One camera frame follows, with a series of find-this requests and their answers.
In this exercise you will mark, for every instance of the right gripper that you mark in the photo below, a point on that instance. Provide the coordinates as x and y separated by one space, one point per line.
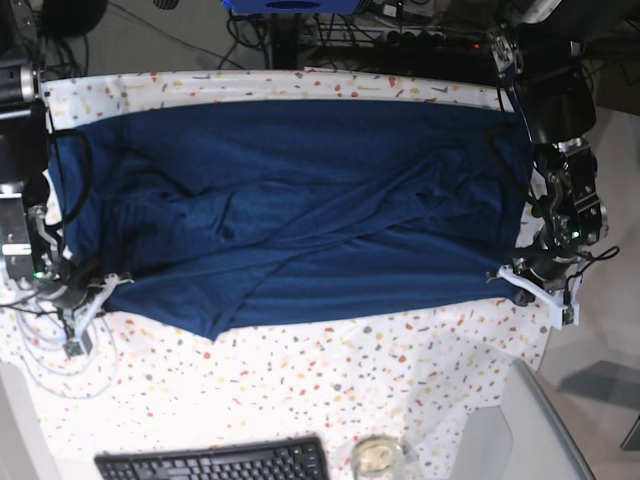
78 302

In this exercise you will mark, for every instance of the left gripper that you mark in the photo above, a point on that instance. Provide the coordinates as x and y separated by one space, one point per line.
550 275

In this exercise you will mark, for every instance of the dark blue t-shirt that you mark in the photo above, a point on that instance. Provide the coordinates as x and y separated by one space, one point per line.
248 214

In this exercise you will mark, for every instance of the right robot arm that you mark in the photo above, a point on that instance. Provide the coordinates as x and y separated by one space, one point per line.
34 265

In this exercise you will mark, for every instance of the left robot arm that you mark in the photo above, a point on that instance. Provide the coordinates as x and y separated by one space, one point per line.
538 58

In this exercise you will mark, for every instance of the grey monitor edge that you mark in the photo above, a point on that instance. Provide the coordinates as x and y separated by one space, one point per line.
542 447

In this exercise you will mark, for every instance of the terrazzo patterned table cloth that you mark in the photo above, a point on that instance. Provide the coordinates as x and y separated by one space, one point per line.
420 376

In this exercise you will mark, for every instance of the clear glass jar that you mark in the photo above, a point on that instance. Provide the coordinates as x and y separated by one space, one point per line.
378 457

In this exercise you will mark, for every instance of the black computer keyboard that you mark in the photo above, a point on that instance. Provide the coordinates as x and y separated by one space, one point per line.
301 458

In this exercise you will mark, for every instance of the blue box with hole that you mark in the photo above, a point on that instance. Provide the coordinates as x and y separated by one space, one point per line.
247 7

